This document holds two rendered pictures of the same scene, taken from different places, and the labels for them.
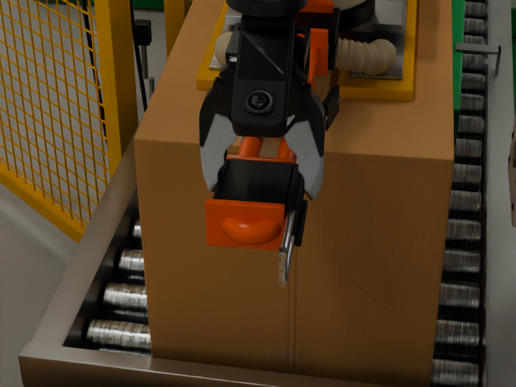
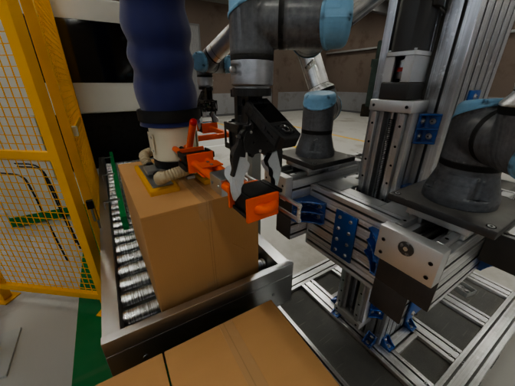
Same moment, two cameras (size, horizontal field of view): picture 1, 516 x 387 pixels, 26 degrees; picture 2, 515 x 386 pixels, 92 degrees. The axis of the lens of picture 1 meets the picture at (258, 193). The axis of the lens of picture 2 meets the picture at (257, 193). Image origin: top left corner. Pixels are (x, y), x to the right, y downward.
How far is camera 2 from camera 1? 0.71 m
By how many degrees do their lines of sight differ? 37
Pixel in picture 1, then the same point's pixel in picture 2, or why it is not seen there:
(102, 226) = (107, 275)
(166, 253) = (162, 263)
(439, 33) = not seen: hidden behind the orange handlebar
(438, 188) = not seen: hidden behind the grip
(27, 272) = (52, 318)
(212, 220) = (250, 209)
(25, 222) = (43, 301)
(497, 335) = (264, 246)
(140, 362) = (162, 315)
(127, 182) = (108, 256)
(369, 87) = not seen: hidden behind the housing
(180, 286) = (170, 275)
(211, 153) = (238, 179)
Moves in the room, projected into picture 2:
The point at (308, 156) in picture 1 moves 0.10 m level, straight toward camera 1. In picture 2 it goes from (276, 168) to (313, 182)
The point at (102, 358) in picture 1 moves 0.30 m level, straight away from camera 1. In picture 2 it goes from (144, 322) to (104, 279)
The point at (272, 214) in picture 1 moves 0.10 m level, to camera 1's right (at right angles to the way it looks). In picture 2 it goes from (274, 196) to (307, 184)
